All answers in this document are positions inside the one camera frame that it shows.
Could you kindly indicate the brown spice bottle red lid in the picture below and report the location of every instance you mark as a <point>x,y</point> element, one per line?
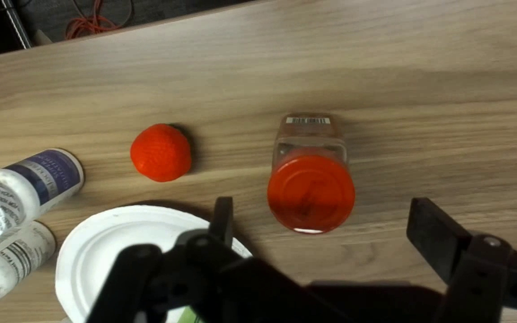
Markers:
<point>311,191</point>

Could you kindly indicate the blue sponge box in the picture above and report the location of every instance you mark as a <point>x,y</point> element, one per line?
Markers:
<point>191,316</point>

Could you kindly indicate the white pill bottle grey label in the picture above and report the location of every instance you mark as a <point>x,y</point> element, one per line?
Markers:
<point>10,261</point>

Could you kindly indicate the white pill bottle blue label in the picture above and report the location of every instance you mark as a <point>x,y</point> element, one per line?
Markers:
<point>26,189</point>

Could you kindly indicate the red tomato ball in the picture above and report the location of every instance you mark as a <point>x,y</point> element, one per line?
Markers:
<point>161,153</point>

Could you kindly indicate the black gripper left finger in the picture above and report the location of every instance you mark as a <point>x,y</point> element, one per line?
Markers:
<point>223,221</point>

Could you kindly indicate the white paper plate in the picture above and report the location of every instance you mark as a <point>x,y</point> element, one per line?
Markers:
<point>121,239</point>

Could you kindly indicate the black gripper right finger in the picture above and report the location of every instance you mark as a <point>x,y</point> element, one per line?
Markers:
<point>441,239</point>

